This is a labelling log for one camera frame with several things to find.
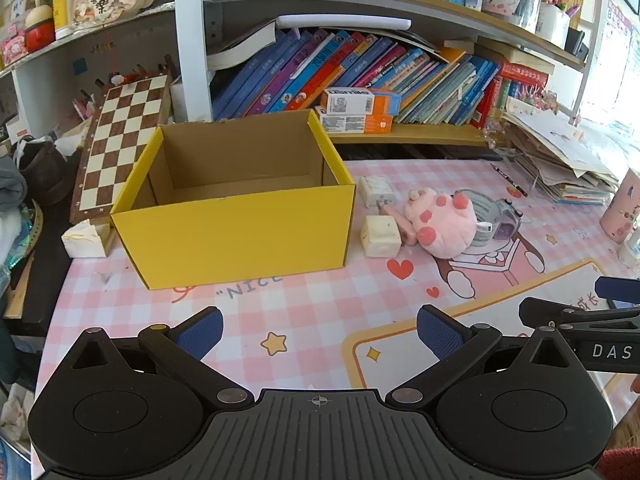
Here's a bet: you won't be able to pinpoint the dark brown bag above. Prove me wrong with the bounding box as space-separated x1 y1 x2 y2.
17 139 71 206

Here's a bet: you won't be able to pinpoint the pink printed desk mat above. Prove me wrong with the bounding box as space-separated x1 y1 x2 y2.
32 157 640 480

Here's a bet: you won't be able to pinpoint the thick dark paperback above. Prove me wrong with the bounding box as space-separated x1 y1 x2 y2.
206 20 277 72

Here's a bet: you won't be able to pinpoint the row of colourful books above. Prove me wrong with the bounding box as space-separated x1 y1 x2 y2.
207 25 551 128

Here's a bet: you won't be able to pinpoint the clear tape roll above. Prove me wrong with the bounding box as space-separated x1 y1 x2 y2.
452 189 501 248

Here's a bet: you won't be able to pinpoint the wall poster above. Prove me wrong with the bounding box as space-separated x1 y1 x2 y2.
600 0 640 111

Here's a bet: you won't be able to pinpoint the dark patterned pencil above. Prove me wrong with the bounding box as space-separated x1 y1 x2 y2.
490 162 528 197

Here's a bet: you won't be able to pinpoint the red white round jar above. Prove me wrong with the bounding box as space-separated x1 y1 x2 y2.
24 4 56 53

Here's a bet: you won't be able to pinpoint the brown white chessboard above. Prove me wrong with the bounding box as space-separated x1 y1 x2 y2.
69 72 173 226

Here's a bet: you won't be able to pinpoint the white cup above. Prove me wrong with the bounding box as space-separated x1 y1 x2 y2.
536 2 572 47

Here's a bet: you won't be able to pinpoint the orange white carton blue end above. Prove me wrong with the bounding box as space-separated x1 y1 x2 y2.
320 87 402 117

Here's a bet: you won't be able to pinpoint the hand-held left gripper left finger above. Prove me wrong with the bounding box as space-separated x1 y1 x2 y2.
70 306 256 409

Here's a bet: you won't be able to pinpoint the white foam block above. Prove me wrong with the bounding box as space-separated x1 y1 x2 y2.
361 215 402 259

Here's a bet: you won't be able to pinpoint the pink cup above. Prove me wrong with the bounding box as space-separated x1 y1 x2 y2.
599 167 640 243

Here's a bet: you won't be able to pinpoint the yellow cardboard box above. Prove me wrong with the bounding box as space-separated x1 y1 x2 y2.
109 108 357 291

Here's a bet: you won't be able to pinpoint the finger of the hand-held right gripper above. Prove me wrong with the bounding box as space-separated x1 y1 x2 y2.
519 297 640 333
595 276 640 309

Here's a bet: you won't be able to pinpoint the grey cloth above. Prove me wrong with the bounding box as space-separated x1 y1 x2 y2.
0 157 28 211

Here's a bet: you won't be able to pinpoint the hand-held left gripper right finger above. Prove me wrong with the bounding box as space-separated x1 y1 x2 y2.
385 304 573 408

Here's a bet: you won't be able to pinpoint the pink patterned box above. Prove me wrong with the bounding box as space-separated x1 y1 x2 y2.
0 30 28 67

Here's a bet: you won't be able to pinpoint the person's dark red garment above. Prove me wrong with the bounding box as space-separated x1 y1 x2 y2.
597 447 640 480

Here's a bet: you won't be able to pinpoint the pile of loose papers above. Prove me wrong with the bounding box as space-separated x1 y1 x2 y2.
492 107 621 206

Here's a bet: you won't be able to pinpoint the white frame wooden bookshelf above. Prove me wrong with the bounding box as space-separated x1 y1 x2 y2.
172 0 613 148

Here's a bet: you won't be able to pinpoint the pink plush toy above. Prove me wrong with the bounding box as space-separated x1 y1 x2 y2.
404 187 478 259

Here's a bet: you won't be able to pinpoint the black box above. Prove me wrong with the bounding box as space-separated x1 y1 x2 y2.
565 26 587 58

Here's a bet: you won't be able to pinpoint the grey white side shelf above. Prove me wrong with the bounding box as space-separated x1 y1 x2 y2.
0 2 177 138

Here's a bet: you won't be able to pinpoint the colourful bead flowers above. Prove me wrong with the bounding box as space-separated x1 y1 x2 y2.
517 85 560 113

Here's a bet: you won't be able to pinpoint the pearl bead string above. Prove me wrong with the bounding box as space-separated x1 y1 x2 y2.
481 112 507 150

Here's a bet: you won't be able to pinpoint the white bottle yellow label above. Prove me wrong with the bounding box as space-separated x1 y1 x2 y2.
51 0 76 41

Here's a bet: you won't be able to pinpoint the white charger plug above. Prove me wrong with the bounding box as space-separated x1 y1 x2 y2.
360 176 397 209

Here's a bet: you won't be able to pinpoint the purple smartwatch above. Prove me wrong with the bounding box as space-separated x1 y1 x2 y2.
475 197 526 246

